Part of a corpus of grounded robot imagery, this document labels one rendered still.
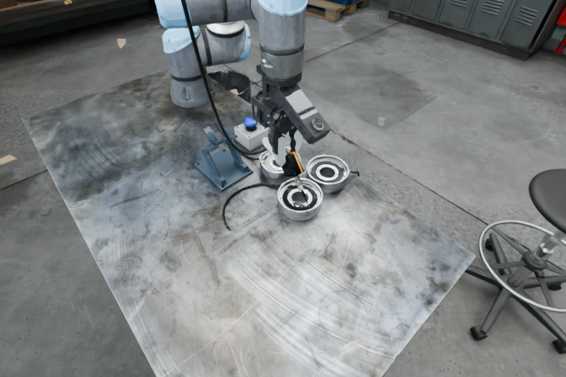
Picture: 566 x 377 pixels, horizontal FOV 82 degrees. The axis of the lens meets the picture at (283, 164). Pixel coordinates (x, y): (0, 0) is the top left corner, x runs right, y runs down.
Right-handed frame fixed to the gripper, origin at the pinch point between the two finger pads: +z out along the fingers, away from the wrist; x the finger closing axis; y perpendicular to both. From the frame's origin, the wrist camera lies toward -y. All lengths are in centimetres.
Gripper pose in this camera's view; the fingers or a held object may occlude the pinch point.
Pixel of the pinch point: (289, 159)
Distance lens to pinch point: 70.5
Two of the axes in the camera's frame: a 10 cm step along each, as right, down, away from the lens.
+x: -7.3, 4.7, -5.0
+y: -6.8, -5.0, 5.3
